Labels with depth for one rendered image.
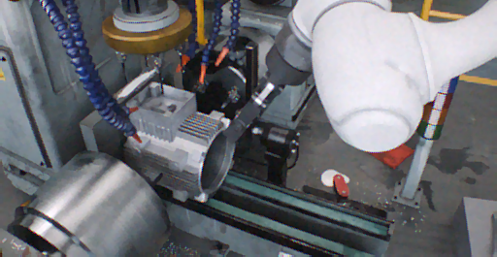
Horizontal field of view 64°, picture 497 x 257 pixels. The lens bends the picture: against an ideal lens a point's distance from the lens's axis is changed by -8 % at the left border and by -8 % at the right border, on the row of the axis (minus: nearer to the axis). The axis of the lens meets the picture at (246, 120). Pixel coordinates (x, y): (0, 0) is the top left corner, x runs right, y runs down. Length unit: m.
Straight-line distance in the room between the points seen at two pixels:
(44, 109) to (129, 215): 0.34
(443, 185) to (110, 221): 0.95
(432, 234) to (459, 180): 0.25
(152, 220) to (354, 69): 0.48
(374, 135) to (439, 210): 0.84
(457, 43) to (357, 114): 0.14
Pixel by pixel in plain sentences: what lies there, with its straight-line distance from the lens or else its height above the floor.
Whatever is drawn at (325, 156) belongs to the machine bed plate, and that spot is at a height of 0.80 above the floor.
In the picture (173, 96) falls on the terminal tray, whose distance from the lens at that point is 1.00.
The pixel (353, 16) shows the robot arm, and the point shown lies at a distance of 0.49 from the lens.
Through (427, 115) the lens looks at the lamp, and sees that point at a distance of 1.06.
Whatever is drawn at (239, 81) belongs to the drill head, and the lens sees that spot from 1.09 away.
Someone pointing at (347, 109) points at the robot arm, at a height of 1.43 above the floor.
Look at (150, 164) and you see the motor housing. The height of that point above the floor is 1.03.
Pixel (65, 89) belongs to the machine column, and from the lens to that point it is 1.00.
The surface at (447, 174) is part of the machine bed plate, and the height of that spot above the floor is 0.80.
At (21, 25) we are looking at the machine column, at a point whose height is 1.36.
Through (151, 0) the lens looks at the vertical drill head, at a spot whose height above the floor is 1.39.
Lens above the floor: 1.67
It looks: 37 degrees down
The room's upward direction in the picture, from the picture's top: straight up
